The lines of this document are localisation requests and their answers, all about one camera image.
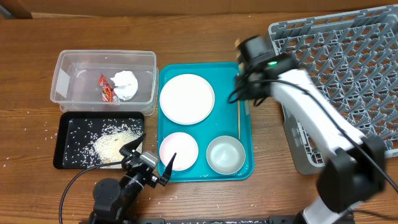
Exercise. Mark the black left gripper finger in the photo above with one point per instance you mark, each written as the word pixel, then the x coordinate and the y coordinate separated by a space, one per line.
pixel 168 171
pixel 130 149

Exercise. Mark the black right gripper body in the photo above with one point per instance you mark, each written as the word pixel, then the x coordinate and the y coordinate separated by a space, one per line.
pixel 246 91

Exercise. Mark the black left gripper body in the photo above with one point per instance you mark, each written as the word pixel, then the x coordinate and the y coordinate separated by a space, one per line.
pixel 152 180

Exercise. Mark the pink bowl with rice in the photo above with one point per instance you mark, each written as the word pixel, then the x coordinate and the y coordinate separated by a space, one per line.
pixel 185 147

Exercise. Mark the red snack wrapper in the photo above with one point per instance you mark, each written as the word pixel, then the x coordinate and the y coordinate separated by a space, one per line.
pixel 108 94

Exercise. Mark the large white plate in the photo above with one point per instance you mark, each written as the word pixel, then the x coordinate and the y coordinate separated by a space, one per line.
pixel 187 99

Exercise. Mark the white napkin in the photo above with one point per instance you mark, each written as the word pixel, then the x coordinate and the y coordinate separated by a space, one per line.
pixel 125 85

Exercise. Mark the grey white bowl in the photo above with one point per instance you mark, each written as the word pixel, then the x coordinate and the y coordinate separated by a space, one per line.
pixel 225 155

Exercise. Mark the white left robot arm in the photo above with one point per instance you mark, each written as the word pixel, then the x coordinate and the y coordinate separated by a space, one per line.
pixel 114 198

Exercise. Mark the grey dishwasher rack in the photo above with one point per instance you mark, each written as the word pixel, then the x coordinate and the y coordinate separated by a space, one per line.
pixel 352 59

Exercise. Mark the teal plastic tray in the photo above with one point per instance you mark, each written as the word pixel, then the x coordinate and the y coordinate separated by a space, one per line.
pixel 222 121

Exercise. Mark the black rectangular tray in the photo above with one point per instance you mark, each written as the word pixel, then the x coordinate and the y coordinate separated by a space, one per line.
pixel 86 139

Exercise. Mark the clear plastic bin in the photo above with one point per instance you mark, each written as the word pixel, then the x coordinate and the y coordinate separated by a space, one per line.
pixel 77 72

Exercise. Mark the black rail at bottom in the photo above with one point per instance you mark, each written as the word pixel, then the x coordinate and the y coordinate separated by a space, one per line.
pixel 270 220

